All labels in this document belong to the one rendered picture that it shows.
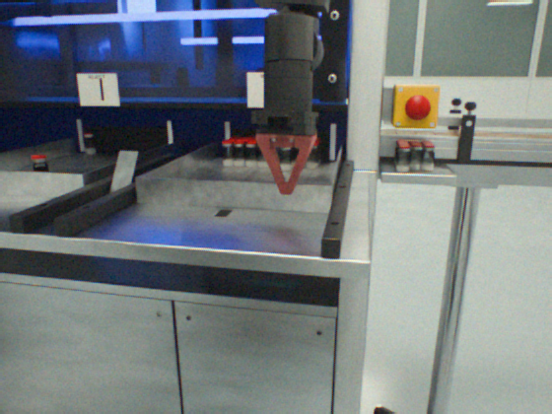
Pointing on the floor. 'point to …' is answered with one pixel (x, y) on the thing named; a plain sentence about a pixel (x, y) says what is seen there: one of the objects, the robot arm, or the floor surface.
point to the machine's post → (351, 318)
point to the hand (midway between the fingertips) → (286, 187)
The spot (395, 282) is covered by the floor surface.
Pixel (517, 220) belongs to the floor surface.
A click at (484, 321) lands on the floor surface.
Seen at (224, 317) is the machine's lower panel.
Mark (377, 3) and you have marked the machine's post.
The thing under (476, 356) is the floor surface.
